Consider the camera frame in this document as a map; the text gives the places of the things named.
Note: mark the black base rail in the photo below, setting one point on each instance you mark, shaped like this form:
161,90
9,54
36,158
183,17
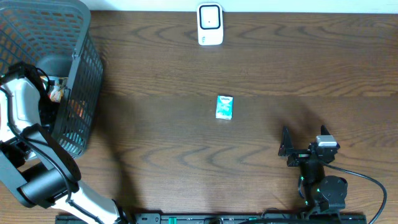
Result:
155,218

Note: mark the white barcode scanner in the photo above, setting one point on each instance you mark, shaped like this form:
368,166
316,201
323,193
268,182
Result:
210,24

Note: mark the dark grey plastic basket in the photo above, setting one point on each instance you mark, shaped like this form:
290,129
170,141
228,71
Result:
54,36

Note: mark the yellow wet wipes pack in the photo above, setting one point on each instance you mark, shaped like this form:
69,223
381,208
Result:
57,88

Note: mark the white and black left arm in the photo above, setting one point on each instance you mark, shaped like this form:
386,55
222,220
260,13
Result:
34,167

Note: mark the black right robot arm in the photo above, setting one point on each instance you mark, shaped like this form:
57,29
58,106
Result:
323,194

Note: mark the small teal tissue pack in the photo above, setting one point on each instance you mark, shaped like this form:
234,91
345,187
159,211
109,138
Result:
224,107

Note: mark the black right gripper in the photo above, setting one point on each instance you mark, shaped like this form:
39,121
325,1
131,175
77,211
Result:
299,155

